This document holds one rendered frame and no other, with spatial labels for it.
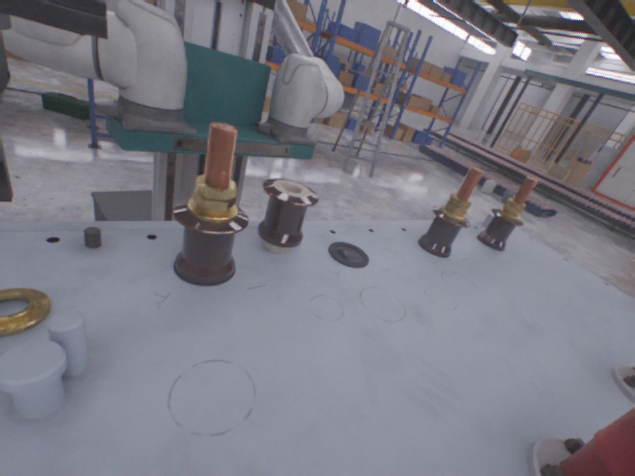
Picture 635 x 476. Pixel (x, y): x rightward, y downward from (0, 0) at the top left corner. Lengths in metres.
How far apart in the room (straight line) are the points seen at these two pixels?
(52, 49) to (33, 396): 0.82
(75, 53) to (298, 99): 0.60
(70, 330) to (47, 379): 0.04
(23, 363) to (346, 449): 0.28
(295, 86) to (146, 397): 1.04
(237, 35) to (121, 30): 0.44
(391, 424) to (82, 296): 0.38
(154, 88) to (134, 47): 0.09
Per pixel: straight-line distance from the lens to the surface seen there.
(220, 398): 0.37
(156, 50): 0.99
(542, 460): 0.49
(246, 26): 1.32
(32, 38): 1.04
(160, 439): 0.35
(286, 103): 1.22
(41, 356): 0.34
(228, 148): 0.41
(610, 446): 0.45
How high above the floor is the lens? 1.67
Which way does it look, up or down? 29 degrees down
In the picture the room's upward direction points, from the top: 20 degrees clockwise
